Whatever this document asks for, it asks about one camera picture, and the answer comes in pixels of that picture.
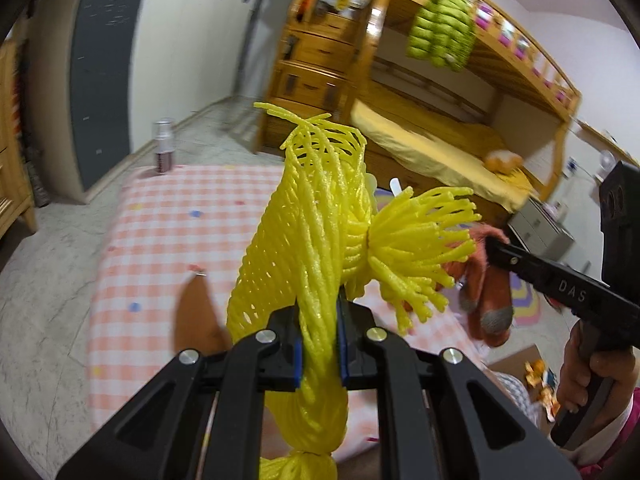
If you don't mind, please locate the person's right hand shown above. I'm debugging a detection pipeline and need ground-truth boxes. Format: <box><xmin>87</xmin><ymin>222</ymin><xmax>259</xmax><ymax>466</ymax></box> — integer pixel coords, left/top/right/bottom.
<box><xmin>556</xmin><ymin>320</ymin><xmax>623</xmax><ymax>413</ymax></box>

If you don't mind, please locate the colourful play mat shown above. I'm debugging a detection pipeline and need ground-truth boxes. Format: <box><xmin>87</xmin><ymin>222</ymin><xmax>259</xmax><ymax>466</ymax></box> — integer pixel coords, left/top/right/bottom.
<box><xmin>507</xmin><ymin>275</ymin><xmax>543</xmax><ymax>328</ymax></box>

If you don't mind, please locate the wooden bunk bed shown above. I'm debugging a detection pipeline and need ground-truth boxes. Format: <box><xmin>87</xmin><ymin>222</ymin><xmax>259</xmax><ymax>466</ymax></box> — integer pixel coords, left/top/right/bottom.
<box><xmin>350</xmin><ymin>0</ymin><xmax>583</xmax><ymax>231</ymax></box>

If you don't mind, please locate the pink checked blanket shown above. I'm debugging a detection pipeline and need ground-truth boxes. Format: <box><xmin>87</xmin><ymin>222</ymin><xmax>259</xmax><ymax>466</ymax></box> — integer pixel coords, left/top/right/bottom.
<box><xmin>85</xmin><ymin>162</ymin><xmax>491</xmax><ymax>480</ymax></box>

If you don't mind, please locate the orange plush toy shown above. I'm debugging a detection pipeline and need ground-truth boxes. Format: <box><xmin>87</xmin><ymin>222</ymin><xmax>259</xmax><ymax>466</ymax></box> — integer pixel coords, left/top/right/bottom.
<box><xmin>435</xmin><ymin>224</ymin><xmax>516</xmax><ymax>348</ymax></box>

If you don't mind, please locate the orange and white plush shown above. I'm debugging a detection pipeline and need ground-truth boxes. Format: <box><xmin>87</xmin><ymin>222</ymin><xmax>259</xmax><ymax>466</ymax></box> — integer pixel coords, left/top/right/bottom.
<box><xmin>484</xmin><ymin>149</ymin><xmax>525</xmax><ymax>173</ymax></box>

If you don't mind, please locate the pink bedding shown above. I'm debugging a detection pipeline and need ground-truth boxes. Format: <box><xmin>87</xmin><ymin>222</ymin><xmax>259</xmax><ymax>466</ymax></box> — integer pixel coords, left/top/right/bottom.
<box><xmin>395</xmin><ymin>0</ymin><xmax>576</xmax><ymax>106</ymax></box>

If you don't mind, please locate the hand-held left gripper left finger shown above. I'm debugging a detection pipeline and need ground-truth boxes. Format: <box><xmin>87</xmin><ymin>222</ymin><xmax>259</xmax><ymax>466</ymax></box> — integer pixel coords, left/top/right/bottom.
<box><xmin>57</xmin><ymin>305</ymin><xmax>303</xmax><ymax>480</ymax></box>

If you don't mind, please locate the yellow foam net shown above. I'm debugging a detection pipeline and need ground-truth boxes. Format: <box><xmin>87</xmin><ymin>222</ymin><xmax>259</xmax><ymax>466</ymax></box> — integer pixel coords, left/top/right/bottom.
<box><xmin>226</xmin><ymin>101</ymin><xmax>483</xmax><ymax>480</ymax></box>

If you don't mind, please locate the person's right forearm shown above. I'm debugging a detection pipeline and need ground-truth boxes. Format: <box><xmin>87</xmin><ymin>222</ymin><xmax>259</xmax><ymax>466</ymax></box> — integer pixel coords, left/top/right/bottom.
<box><xmin>570</xmin><ymin>385</ymin><xmax>640</xmax><ymax>476</ymax></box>

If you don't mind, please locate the white and grey wardrobe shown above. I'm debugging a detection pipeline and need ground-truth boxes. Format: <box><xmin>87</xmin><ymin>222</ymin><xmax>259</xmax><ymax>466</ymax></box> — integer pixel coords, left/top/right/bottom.
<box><xmin>27</xmin><ymin>0</ymin><xmax>281</xmax><ymax>206</ymax></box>

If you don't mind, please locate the wooden cabinet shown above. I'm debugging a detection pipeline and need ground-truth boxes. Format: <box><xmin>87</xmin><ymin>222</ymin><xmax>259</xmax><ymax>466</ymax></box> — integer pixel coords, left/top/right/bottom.
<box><xmin>0</xmin><ymin>25</ymin><xmax>38</xmax><ymax>241</ymax></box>

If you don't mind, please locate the yellow bed sheet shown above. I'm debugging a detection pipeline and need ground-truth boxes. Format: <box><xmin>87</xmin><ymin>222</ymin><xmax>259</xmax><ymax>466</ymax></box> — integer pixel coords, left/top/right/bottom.
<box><xmin>352</xmin><ymin>100</ymin><xmax>536</xmax><ymax>213</ymax></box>

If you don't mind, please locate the green down jacket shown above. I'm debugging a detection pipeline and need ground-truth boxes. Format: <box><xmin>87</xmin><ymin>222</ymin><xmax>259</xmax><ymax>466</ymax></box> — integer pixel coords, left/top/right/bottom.
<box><xmin>406</xmin><ymin>0</ymin><xmax>477</xmax><ymax>72</ymax></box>

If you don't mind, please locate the pink and white bottle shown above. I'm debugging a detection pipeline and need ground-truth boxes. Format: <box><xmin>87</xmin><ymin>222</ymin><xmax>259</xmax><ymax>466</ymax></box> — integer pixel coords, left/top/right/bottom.
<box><xmin>152</xmin><ymin>117</ymin><xmax>176</xmax><ymax>175</ymax></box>

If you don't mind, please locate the white nightstand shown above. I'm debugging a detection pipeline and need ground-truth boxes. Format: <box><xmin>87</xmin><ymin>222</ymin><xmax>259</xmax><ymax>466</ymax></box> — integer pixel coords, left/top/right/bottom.
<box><xmin>507</xmin><ymin>199</ymin><xmax>575</xmax><ymax>261</ymax></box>

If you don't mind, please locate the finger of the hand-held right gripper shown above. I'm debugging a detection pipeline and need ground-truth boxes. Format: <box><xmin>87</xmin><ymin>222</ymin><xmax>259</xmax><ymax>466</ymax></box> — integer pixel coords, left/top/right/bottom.
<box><xmin>485</xmin><ymin>236</ymin><xmax>556</xmax><ymax>292</ymax></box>

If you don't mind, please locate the cardboard box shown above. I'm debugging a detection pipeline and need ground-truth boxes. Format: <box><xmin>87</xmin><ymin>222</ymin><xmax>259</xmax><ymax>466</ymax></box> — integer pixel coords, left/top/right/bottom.
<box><xmin>487</xmin><ymin>344</ymin><xmax>563</xmax><ymax>428</ymax></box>

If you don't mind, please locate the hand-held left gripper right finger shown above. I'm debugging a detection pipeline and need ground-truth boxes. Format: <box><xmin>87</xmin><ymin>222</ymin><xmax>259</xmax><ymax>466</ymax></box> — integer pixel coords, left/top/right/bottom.
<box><xmin>337</xmin><ymin>295</ymin><xmax>581</xmax><ymax>480</ymax></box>

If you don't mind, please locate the wooden stair drawer unit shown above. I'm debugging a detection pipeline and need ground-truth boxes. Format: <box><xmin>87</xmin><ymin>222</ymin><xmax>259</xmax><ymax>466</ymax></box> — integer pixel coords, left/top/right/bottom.
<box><xmin>260</xmin><ymin>10</ymin><xmax>366</xmax><ymax>153</ymax></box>

